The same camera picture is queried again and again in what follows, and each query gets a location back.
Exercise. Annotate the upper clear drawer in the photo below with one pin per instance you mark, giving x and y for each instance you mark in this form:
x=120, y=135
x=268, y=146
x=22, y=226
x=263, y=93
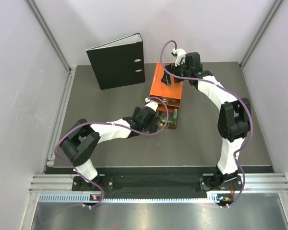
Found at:
x=170, y=101

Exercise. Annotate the orange plastic box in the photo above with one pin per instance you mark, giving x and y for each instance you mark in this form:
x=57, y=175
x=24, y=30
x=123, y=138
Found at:
x=159, y=89

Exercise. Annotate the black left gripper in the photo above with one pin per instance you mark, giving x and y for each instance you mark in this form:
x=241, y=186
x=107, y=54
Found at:
x=152, y=127

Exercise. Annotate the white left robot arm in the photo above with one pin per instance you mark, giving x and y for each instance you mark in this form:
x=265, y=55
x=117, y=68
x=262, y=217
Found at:
x=80, y=142

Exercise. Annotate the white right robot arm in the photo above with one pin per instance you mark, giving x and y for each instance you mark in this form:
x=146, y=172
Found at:
x=233, y=124

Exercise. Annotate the black lever arch binder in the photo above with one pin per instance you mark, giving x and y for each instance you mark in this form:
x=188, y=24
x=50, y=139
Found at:
x=118, y=63

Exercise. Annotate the aluminium frame rail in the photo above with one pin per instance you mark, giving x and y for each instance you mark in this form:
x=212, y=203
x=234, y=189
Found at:
x=255, y=183

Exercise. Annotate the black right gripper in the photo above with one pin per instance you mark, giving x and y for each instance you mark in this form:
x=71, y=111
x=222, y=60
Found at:
x=174, y=68

